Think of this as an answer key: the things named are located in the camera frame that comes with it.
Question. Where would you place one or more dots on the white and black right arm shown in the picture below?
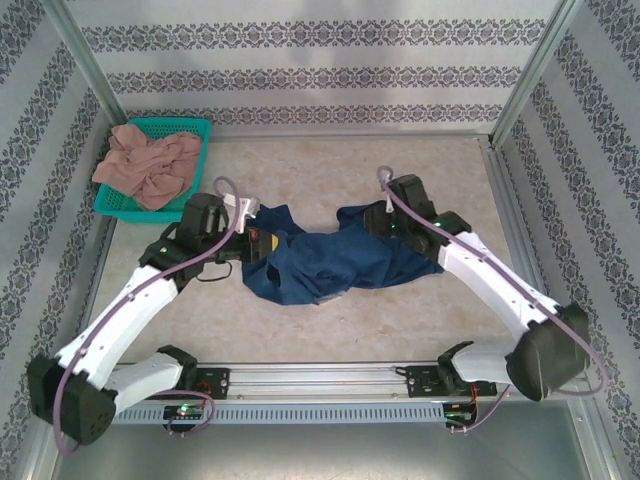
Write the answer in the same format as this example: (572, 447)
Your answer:
(490, 280)

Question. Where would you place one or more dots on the grey metal panel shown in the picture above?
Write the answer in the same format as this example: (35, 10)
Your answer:
(320, 455)

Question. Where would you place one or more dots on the aluminium corner post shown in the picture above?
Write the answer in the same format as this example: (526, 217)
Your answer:
(85, 60)
(535, 70)

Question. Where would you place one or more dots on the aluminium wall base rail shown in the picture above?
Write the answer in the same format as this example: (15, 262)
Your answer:
(350, 136)

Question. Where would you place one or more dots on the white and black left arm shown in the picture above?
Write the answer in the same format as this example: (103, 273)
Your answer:
(115, 315)

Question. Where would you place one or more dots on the pink crumpled cloth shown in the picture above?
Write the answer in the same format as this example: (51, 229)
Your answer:
(150, 165)

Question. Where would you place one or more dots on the blue t-shirt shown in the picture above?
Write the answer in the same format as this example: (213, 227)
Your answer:
(340, 260)

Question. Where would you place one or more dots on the thin aluminium side rail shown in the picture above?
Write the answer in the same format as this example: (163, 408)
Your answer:
(101, 250)

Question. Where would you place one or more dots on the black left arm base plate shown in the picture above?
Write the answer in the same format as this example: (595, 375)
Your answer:
(215, 382)

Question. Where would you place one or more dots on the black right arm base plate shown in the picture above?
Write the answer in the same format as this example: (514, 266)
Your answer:
(422, 382)

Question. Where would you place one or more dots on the teal plastic basket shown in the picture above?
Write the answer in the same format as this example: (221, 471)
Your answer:
(197, 165)

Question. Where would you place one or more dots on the wide aluminium side rail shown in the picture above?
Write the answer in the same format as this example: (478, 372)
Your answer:
(506, 200)

